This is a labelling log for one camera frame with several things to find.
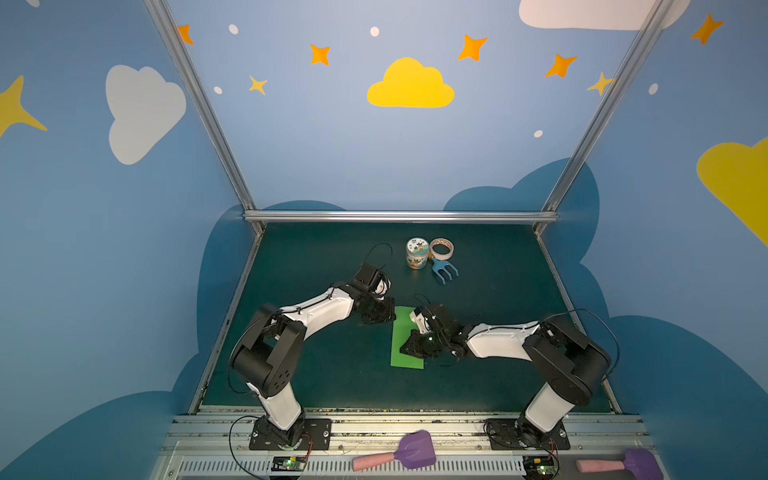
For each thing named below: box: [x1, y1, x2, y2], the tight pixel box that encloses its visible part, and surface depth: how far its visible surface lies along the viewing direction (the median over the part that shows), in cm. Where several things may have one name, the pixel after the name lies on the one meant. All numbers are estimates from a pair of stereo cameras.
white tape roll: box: [429, 237, 454, 261], surface depth 117 cm
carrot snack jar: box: [406, 237, 429, 270], surface depth 107 cm
